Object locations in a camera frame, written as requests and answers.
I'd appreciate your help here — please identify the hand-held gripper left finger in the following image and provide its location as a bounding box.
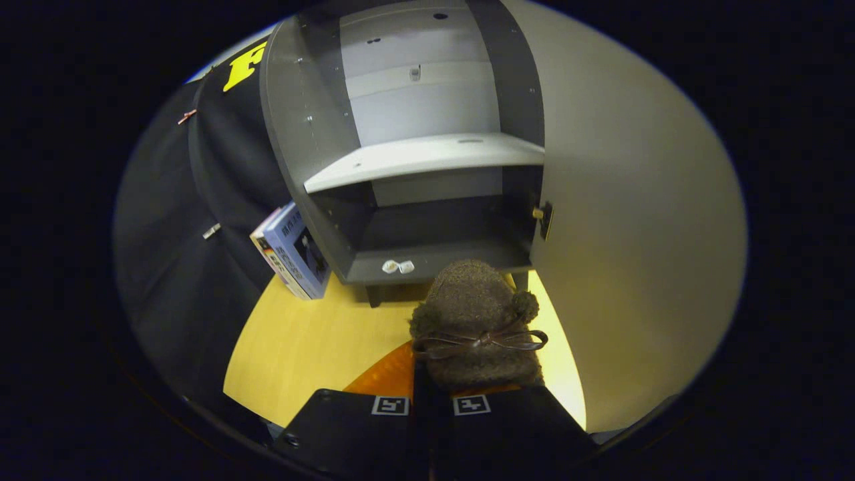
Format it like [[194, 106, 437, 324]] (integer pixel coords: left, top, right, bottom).
[[274, 341, 430, 481]]

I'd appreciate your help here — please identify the brown fuzzy shoe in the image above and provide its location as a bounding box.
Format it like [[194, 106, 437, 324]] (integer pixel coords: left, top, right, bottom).
[[409, 259, 550, 391]]

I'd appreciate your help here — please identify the metal door hinge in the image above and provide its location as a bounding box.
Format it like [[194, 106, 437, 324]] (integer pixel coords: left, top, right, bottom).
[[532, 200, 554, 241]]

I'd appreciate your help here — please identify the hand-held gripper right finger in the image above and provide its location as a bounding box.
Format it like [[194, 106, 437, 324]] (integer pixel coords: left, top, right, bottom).
[[431, 382, 599, 481]]

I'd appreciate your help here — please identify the white cabinet shelf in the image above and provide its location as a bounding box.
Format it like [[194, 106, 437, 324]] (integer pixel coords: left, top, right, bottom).
[[304, 132, 545, 194]]

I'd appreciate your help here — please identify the black backdrop cloth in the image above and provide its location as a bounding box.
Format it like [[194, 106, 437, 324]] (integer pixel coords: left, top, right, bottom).
[[114, 40, 295, 428]]

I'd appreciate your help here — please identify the grey shoe cabinet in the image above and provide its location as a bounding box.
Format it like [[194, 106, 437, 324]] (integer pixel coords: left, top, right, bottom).
[[259, 0, 547, 308]]

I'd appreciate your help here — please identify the beige shoe cabinet door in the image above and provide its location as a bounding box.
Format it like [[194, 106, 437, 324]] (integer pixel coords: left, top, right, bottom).
[[501, 0, 747, 435]]

